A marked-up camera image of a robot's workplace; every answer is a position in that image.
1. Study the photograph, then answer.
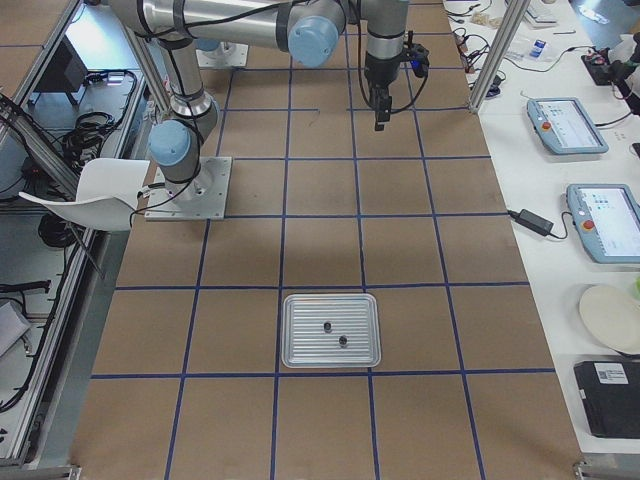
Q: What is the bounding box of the white plastic chair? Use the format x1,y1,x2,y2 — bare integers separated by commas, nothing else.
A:
19,158,150,231

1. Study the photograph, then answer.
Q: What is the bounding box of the black power adapter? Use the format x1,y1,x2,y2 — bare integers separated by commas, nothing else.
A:
508,209,554,236

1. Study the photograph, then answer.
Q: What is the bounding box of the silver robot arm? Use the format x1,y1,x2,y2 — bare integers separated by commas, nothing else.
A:
111,1,347,205
348,1,409,131

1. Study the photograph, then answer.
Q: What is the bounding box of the near blue teach pendant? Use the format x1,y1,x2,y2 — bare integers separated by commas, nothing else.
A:
566,184,639,264

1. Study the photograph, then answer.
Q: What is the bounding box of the ribbed metal tray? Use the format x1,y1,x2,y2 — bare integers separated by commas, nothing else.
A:
281,293,382,368

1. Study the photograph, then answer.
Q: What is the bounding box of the blue teach pendant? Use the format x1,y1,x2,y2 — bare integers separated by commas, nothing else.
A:
566,184,639,264
526,97,609,155

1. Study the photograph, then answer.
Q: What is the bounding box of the black box with label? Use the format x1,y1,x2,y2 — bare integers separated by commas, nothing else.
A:
574,361,639,439

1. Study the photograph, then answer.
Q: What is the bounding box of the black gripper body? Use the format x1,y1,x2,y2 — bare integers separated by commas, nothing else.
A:
365,52,401,101

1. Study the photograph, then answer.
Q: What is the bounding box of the beige round plate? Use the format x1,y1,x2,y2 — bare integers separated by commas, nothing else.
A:
579,285,639,355

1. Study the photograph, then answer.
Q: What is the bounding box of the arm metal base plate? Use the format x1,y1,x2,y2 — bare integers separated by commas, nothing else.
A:
195,39,249,70
144,156,233,221

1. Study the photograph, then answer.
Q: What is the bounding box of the far blue teach pendant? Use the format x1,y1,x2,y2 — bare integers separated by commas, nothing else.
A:
526,97,609,155

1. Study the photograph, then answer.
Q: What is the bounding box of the aluminium frame post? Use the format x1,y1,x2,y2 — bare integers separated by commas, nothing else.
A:
469,0,529,113

